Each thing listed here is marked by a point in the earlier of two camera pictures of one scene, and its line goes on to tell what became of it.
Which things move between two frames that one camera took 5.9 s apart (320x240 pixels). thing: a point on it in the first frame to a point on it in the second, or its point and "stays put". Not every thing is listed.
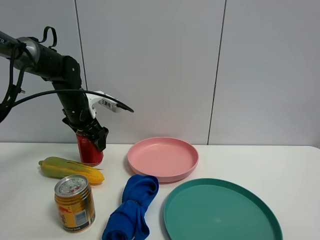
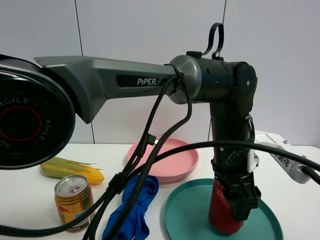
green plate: (208, 209) stays put
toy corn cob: (57, 167) stays put
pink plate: (168, 158) stays put
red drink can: (89, 154) to (221, 217)
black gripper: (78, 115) to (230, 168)
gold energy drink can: (75, 203) stays put
